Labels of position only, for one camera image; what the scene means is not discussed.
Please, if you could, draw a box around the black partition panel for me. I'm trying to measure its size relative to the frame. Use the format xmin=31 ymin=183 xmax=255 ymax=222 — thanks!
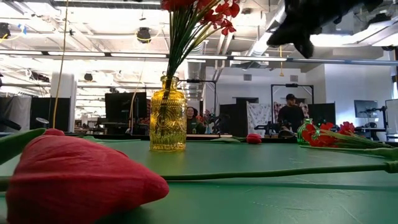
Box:
xmin=30 ymin=97 xmax=71 ymax=131
xmin=220 ymin=96 xmax=259 ymax=138

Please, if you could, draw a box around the yellow glass vase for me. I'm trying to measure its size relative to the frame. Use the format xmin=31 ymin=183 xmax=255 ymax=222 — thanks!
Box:
xmin=149 ymin=75 xmax=188 ymax=152

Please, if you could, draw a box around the small black monitor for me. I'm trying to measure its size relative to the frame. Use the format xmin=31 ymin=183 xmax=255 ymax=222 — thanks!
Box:
xmin=354 ymin=100 xmax=379 ymax=118

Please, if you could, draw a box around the colourful floral cloth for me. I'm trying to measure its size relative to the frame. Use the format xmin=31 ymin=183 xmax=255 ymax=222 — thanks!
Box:
xmin=273 ymin=101 xmax=310 ymax=125

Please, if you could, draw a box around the black ceiling dome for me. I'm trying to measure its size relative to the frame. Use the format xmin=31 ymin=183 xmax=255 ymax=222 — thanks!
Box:
xmin=136 ymin=27 xmax=152 ymax=44

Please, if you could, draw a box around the red poppy bunch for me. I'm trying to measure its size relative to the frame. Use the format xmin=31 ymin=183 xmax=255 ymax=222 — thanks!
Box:
xmin=160 ymin=0 xmax=241 ymax=138
xmin=300 ymin=121 xmax=394 ymax=149

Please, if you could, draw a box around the green table mat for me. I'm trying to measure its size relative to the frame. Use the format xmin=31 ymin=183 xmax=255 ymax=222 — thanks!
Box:
xmin=0 ymin=139 xmax=398 ymax=224

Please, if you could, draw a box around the person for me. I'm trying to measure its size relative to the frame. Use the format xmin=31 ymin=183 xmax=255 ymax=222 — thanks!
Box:
xmin=185 ymin=106 xmax=206 ymax=135
xmin=277 ymin=93 xmax=306 ymax=133

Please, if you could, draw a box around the frame crossbar with lights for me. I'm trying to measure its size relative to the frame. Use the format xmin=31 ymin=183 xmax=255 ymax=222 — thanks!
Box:
xmin=0 ymin=49 xmax=398 ymax=67

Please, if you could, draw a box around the orange tulip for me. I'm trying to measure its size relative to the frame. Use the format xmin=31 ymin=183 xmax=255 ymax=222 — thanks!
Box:
xmin=160 ymin=146 xmax=398 ymax=182

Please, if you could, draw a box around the yellow hanging cable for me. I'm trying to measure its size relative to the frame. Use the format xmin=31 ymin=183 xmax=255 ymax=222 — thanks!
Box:
xmin=52 ymin=0 xmax=70 ymax=129

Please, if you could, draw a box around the red tulip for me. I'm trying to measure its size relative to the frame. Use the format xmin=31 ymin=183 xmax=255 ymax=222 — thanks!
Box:
xmin=0 ymin=127 xmax=170 ymax=224
xmin=210 ymin=133 xmax=263 ymax=145

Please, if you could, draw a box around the white floral cloth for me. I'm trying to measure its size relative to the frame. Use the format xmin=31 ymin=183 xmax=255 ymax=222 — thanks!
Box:
xmin=247 ymin=102 xmax=273 ymax=138

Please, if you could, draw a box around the black camera gantry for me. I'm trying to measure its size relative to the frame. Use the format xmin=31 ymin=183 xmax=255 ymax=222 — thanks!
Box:
xmin=178 ymin=79 xmax=218 ymax=125
xmin=270 ymin=83 xmax=315 ymax=125

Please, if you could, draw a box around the green glass vase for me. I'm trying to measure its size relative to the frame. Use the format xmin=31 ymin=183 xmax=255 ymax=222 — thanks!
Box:
xmin=297 ymin=118 xmax=315 ymax=146

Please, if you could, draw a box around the silver ventilation duct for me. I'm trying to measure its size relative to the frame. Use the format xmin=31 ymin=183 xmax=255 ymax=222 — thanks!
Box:
xmin=247 ymin=6 xmax=289 ymax=57

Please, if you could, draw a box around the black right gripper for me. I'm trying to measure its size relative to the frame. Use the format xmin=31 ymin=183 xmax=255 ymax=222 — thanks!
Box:
xmin=266 ymin=0 xmax=384 ymax=59

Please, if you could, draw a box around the large black monitor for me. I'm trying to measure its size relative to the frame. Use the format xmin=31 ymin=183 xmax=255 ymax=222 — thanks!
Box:
xmin=104 ymin=91 xmax=148 ymax=124

